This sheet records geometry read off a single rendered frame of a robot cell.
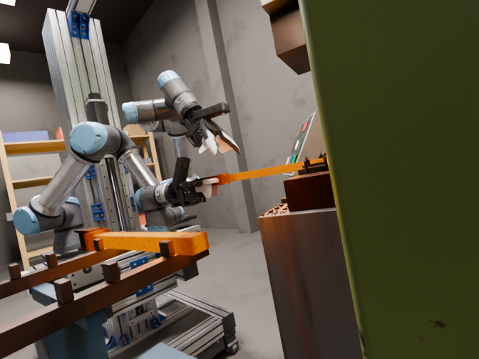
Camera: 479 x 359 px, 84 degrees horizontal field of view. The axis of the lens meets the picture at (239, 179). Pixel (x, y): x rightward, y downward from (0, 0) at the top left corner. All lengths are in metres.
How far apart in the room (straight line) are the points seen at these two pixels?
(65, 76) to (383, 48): 1.63
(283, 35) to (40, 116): 7.99
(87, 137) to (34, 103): 7.47
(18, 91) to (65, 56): 6.85
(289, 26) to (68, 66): 1.31
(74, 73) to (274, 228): 1.46
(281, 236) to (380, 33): 0.40
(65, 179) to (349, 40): 1.09
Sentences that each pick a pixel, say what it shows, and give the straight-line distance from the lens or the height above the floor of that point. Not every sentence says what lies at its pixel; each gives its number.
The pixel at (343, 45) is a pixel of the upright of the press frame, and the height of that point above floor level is 1.09.
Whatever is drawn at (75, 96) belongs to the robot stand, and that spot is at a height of 1.57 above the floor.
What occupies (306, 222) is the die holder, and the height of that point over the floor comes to 0.90.
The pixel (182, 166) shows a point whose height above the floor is 1.07.
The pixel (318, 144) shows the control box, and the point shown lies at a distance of 1.15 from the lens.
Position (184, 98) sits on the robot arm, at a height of 1.27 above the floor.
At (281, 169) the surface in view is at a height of 1.00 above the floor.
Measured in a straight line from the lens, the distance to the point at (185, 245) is 0.35.
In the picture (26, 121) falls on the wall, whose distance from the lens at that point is 8.40.
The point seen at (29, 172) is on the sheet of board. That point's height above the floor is 1.93.
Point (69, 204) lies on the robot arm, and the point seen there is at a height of 1.02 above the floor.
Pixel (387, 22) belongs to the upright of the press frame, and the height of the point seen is 1.10.
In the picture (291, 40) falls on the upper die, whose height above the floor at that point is 1.29.
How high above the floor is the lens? 1.01
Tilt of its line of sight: 1 degrees down
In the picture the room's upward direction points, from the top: 11 degrees counter-clockwise
